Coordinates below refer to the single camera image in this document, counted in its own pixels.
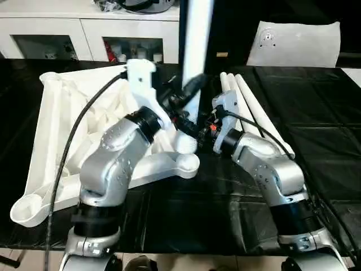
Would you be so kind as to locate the white plastic table leg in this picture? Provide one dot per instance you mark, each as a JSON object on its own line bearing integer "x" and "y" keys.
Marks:
{"x": 259, "y": 110}
{"x": 224, "y": 84}
{"x": 196, "y": 34}
{"x": 240, "y": 96}

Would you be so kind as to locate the white plastic table top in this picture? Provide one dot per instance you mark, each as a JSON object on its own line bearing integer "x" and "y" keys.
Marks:
{"x": 56, "y": 135}

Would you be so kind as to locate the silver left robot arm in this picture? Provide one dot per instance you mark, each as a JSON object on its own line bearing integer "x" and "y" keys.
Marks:
{"x": 110, "y": 169}

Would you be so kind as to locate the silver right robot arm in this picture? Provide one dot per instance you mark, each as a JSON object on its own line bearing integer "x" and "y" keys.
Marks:
{"x": 276, "y": 180}

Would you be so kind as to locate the small tan label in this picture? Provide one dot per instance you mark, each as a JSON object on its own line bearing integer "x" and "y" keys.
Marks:
{"x": 222, "y": 55}

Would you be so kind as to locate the red bottle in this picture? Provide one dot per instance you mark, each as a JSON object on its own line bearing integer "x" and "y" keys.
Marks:
{"x": 111, "y": 53}

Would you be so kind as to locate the grey clutter on cabinet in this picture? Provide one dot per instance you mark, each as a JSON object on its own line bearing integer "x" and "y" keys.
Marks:
{"x": 135, "y": 4}

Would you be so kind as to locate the white cushion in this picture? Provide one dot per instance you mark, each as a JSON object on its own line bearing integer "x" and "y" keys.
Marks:
{"x": 296, "y": 44}

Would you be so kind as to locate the black work mat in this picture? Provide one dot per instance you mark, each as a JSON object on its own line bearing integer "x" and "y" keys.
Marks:
{"x": 321, "y": 118}

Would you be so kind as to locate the white cabinet with glass doors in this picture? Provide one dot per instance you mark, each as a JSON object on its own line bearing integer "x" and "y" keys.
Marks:
{"x": 56, "y": 35}

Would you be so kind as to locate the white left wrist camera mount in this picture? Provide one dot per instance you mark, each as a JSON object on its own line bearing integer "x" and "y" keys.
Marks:
{"x": 146, "y": 90}

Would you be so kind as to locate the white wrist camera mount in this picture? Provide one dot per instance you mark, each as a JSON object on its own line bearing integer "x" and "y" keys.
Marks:
{"x": 146, "y": 90}
{"x": 225, "y": 113}

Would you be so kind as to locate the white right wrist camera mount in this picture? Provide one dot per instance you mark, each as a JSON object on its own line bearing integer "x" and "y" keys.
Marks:
{"x": 225, "y": 113}

